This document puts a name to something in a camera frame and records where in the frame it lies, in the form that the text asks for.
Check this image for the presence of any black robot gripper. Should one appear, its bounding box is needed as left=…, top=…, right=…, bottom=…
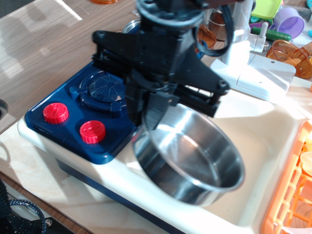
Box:
left=92, top=28, right=229, bottom=130

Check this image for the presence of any stainless steel pan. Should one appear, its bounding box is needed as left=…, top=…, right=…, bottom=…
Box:
left=132, top=104, right=245, bottom=205

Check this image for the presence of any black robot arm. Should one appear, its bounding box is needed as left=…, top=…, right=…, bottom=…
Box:
left=92, top=0, right=234, bottom=130

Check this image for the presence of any blue toy stove top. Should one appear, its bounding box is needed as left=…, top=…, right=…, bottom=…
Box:
left=24, top=63, right=135, bottom=164

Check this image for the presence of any red right stove knob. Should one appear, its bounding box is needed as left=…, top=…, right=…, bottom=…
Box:
left=79, top=120, right=106, bottom=144

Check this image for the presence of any red stove knob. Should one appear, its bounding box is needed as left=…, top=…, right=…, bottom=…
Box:
left=43, top=102, right=69, bottom=124
left=79, top=120, right=106, bottom=144

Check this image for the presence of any steel pot behind stove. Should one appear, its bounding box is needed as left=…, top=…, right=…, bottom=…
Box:
left=122, top=19, right=141, bottom=34

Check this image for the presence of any red left stove knob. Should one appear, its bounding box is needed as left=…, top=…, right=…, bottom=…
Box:
left=43, top=102, right=69, bottom=124

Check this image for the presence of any cream toy sink unit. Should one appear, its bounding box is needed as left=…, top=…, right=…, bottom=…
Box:
left=18, top=77, right=312, bottom=234

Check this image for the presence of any orange transparent pot lid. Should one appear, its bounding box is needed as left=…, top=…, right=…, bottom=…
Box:
left=195, top=25, right=216, bottom=55

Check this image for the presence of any white grey toy faucet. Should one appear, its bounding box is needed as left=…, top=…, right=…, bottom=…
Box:
left=210, top=0, right=295, bottom=103

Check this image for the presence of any tall steel pot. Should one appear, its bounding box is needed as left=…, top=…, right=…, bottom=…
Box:
left=204, top=8, right=227, bottom=41

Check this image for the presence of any green toy cucumber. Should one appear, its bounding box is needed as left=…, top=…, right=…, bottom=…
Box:
left=251, top=27, right=292, bottom=41

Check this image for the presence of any lime green plastic tray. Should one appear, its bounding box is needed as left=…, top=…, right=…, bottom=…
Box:
left=251, top=0, right=283, bottom=20

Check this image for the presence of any orange transparent cup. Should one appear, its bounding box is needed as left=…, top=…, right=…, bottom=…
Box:
left=266, top=39, right=312, bottom=79

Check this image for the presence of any purple plastic cup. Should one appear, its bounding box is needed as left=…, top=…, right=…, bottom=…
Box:
left=270, top=7, right=305, bottom=39

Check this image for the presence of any orange dish rack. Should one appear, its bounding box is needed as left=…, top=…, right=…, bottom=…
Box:
left=260, top=120, right=312, bottom=234

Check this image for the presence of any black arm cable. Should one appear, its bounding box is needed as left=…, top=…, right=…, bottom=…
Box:
left=194, top=4, right=235, bottom=57

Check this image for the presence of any blue braided cable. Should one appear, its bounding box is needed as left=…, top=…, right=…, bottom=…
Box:
left=0, top=180, right=47, bottom=234

